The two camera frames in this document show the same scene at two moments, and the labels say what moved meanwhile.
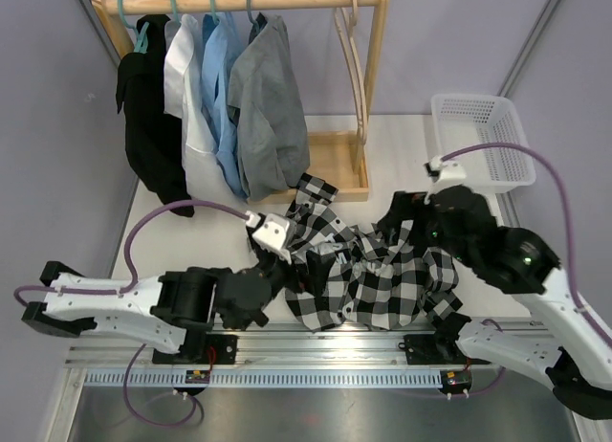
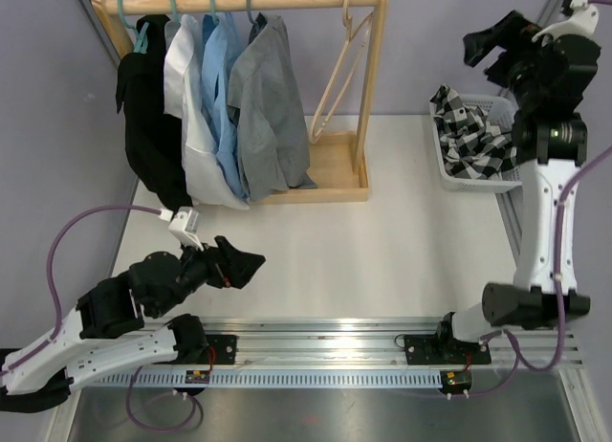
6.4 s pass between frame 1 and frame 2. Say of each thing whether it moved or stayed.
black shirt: stayed
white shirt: stayed
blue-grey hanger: stayed
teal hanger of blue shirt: stayed
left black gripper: moved
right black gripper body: moved
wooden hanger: moved
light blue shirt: stayed
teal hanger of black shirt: stayed
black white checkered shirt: moved
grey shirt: stayed
